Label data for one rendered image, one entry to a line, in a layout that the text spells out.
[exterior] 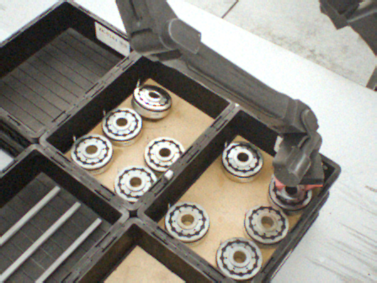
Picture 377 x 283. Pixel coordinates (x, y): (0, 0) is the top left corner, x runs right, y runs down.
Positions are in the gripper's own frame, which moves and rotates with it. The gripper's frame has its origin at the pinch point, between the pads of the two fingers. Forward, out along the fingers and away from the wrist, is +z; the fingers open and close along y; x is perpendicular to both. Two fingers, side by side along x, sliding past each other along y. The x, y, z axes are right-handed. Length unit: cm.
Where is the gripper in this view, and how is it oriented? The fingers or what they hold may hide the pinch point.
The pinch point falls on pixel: (292, 187)
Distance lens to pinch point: 139.2
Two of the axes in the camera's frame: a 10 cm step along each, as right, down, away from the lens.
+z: -0.3, 5.9, 8.1
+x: -0.3, -8.1, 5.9
